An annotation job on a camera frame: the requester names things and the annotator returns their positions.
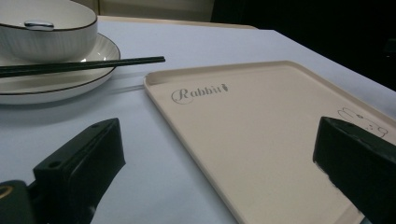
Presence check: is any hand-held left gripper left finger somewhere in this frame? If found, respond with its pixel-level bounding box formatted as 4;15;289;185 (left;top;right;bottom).
32;117;127;224

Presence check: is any black chopstick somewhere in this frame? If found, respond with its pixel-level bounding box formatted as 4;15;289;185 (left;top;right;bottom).
0;56;166;71
0;59;166;78

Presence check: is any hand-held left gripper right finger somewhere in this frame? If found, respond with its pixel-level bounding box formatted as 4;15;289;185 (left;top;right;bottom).
312;116;396;224

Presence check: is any white bowl with dark rim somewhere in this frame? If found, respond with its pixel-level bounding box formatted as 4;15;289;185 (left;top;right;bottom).
0;0;99;63

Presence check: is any beige plastic tray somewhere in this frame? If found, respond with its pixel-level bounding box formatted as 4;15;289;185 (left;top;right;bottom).
143;60;396;224

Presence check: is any white plate with dark rim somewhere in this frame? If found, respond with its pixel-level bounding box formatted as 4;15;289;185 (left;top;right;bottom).
0;33;121;105

